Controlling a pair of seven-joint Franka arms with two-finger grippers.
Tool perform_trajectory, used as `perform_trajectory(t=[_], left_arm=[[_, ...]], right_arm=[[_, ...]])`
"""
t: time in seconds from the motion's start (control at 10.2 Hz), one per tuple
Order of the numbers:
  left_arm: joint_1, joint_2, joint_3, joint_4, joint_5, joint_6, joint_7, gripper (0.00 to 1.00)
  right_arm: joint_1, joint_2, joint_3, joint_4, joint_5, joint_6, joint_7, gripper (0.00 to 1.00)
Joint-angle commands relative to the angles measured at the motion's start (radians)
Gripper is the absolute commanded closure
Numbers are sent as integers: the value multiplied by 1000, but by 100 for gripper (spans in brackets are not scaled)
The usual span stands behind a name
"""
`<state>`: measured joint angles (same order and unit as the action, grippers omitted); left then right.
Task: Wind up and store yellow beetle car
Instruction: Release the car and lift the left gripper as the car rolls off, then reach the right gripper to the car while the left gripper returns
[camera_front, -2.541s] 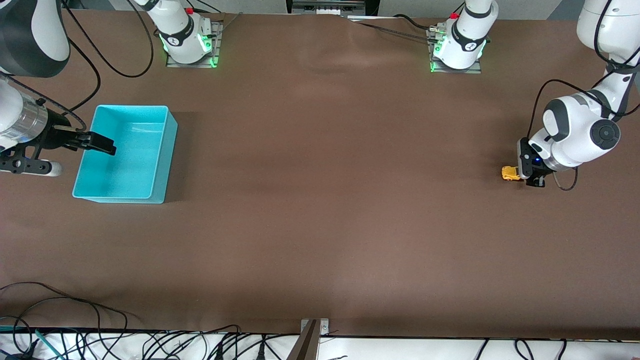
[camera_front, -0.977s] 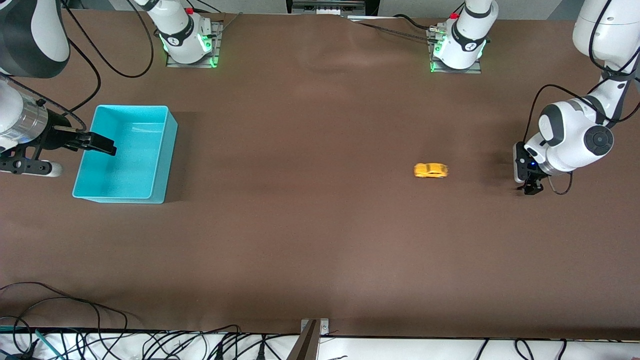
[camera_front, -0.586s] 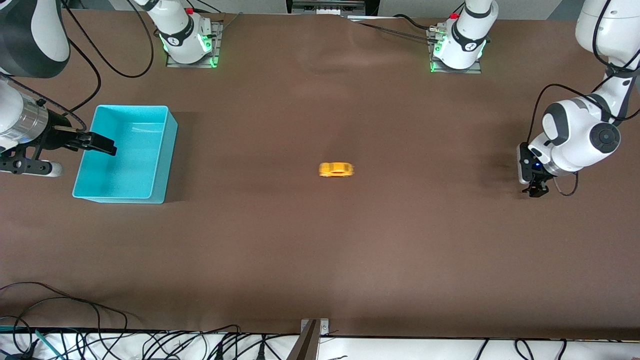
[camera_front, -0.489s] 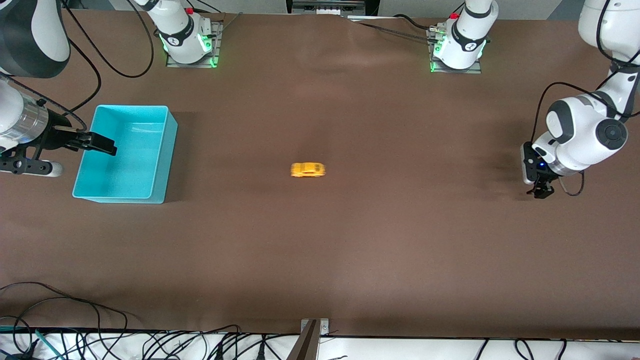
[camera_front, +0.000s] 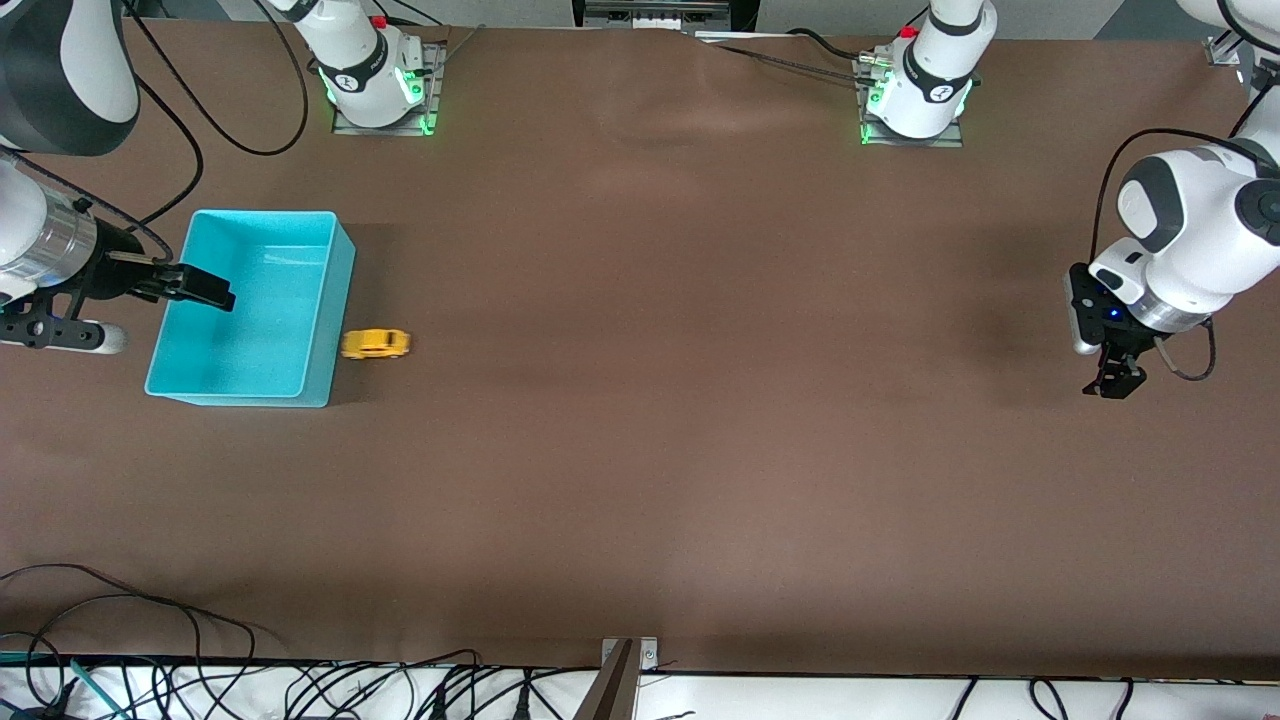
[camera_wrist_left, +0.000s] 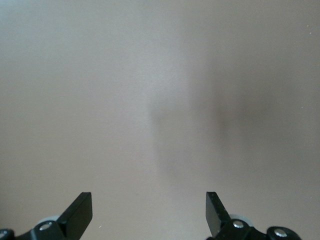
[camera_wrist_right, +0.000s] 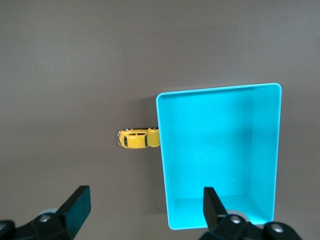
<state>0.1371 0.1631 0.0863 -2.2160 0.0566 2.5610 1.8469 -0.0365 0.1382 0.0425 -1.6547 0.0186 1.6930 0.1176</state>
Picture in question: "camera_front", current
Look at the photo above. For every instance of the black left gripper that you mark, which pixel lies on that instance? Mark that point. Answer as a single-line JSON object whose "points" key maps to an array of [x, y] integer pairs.
{"points": [[1128, 351]]}

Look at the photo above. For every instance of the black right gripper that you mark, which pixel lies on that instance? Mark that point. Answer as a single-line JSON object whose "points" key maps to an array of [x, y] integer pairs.
{"points": [[108, 274]]}

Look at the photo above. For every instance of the yellow beetle toy car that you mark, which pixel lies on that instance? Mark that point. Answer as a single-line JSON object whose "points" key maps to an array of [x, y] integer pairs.
{"points": [[375, 344]]}

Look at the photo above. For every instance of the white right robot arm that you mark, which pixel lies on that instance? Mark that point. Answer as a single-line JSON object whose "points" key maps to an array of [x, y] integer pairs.
{"points": [[360, 70]]}

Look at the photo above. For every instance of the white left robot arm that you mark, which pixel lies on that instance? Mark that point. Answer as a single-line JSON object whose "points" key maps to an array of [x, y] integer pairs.
{"points": [[930, 90]]}

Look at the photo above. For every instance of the turquoise plastic bin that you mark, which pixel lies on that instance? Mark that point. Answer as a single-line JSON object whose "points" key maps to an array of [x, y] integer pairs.
{"points": [[250, 340]]}

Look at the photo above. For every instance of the white table edge ledge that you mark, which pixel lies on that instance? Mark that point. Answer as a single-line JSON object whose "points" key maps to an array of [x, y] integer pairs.
{"points": [[800, 700]]}

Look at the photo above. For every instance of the brown table cover sheet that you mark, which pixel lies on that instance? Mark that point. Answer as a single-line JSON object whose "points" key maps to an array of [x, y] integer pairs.
{"points": [[640, 400]]}

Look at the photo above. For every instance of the black power plug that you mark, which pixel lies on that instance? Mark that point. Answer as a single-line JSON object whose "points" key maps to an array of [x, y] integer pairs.
{"points": [[437, 705], [522, 703]]}

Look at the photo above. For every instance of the grey metal power strip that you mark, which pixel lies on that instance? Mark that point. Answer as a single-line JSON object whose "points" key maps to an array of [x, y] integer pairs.
{"points": [[650, 15]]}

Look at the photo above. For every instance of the aluminium frame profile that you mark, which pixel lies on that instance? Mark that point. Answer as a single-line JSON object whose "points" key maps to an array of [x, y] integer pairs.
{"points": [[1215, 48]]}

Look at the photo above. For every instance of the grey metal bracket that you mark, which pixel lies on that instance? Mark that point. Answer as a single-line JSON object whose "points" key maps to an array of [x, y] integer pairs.
{"points": [[620, 690]]}

